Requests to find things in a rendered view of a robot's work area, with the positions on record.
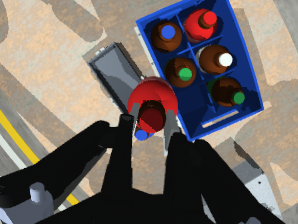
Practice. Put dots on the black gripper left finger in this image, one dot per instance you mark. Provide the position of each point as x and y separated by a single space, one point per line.
27 196

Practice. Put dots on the brown bottle with white cap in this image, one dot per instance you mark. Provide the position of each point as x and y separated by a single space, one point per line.
212 60

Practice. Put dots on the brown bottle with blue cap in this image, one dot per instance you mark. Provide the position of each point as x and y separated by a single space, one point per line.
166 41

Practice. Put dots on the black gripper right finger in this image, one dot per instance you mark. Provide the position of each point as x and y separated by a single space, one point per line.
228 199

